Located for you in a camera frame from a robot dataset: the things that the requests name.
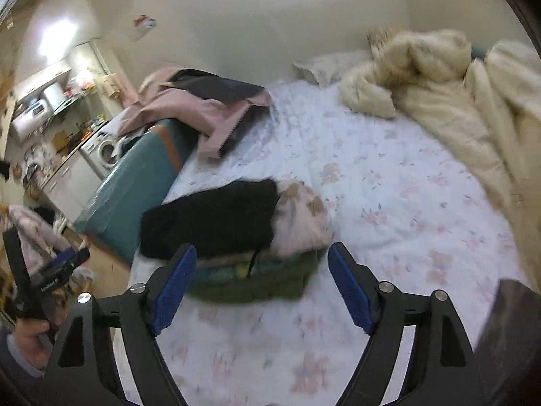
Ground white floral pillow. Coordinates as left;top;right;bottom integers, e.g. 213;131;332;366
293;50;373;88

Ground pink jacket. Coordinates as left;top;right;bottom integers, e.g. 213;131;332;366
116;65;274;160

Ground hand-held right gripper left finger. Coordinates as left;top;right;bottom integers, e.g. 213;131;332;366
42;243;198;406

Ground hanging beige towel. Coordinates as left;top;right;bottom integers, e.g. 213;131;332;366
96;73;124;100

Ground black pants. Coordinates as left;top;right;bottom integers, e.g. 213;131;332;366
139;179;282;260

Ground dark grey garment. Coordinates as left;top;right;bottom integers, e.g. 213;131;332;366
168;69;269;105

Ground teal camouflage garment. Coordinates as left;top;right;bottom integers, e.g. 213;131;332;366
195;254;265;282

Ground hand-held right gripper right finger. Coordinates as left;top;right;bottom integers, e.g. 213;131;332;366
327;242;486;406

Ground red white wall ornament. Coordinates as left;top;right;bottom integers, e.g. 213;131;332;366
133;14;157;41

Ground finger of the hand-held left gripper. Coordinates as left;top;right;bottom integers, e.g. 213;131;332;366
2;227;35;307
42;247;91;277

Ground green folded garment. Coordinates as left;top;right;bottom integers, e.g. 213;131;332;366
185;248;329;304

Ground range hood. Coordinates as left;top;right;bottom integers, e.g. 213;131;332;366
51;95;83;116

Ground pink hanging clothing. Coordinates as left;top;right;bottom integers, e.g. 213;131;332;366
7;204;73;265

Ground teal sofa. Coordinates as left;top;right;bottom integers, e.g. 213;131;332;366
74;117;200;265

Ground white water heater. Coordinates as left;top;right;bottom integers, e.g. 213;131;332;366
11;92;61;137

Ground white washing machine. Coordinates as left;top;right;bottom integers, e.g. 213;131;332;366
80;129;126;179

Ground grey camouflage pants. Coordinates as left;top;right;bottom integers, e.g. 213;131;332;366
472;278;541;406

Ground floral bed sheet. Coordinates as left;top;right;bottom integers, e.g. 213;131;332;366
113;78;537;406

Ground cream bear print quilt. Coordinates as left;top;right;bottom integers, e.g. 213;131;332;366
338;29;541;289

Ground person's left forearm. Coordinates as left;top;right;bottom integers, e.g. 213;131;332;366
0;331;45;392

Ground white kitchen cabinet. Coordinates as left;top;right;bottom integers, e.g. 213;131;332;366
39;152;107;221

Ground person's left hand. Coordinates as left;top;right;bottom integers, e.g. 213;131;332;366
14;316;59;371

